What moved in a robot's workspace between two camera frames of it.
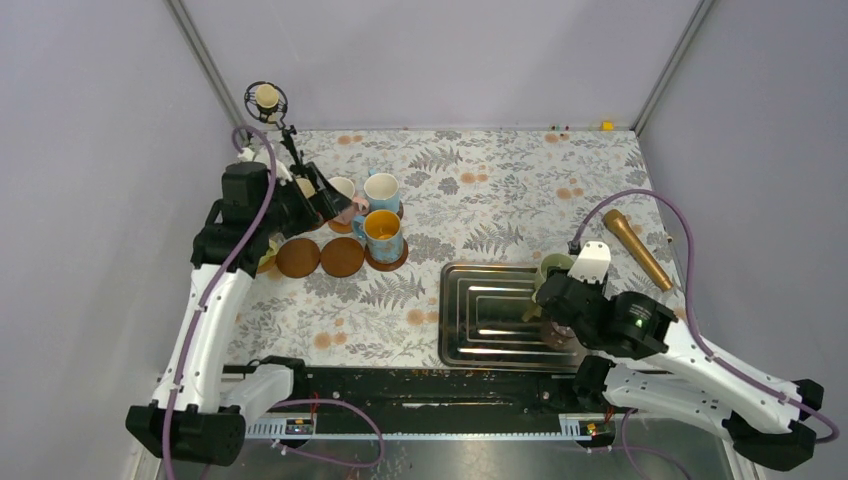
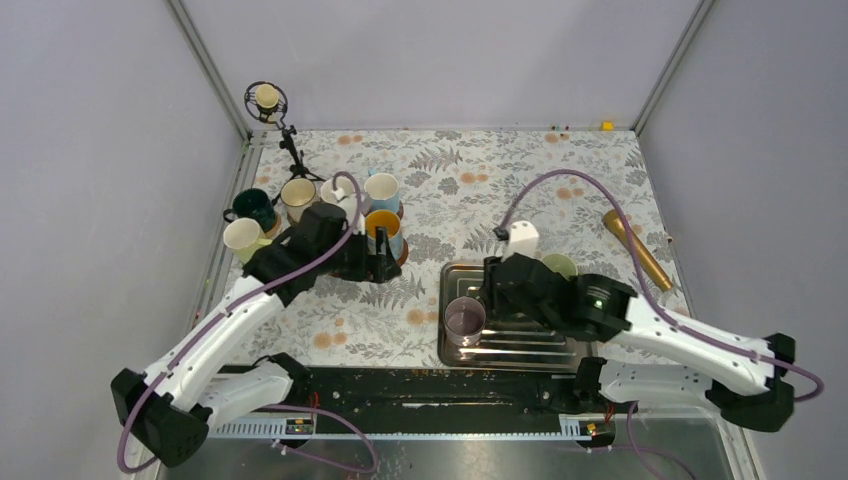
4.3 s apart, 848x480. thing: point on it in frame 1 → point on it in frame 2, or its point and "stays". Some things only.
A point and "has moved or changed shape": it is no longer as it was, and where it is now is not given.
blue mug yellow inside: x=382 y=231 stays
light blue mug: x=383 y=192 stays
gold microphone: x=621 y=226 stays
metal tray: x=482 y=322 stays
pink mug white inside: x=358 y=207 has moved or changed shape
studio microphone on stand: x=266 y=101 stays
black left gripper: x=329 y=201 → x=379 y=268
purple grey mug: x=553 y=335 → x=464 y=318
